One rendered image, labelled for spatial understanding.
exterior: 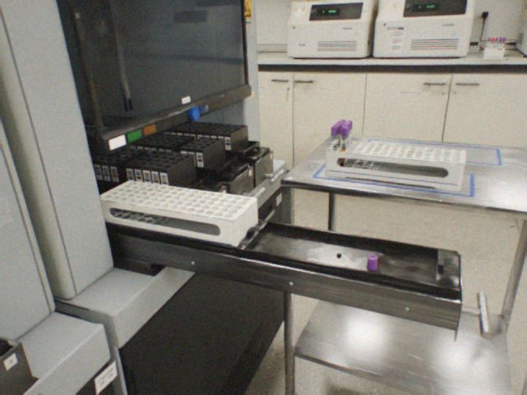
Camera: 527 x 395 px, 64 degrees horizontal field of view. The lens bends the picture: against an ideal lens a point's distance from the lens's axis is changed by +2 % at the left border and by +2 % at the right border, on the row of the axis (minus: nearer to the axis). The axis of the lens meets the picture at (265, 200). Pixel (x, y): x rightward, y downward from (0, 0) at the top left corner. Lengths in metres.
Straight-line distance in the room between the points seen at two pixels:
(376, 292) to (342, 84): 2.43
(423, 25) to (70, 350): 2.61
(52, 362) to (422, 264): 0.57
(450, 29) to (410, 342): 2.01
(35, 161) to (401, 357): 1.04
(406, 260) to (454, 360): 0.67
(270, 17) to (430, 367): 3.08
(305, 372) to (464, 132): 1.93
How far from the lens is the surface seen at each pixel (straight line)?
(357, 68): 3.00
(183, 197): 0.80
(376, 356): 1.30
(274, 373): 1.62
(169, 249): 0.77
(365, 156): 0.97
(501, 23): 3.53
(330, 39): 2.98
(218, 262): 0.72
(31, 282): 0.73
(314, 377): 1.61
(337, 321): 1.39
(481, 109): 2.95
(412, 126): 2.96
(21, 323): 0.74
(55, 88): 0.72
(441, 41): 2.90
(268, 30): 3.79
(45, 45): 0.72
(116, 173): 1.00
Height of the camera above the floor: 1.17
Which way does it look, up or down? 24 degrees down
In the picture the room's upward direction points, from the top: 2 degrees counter-clockwise
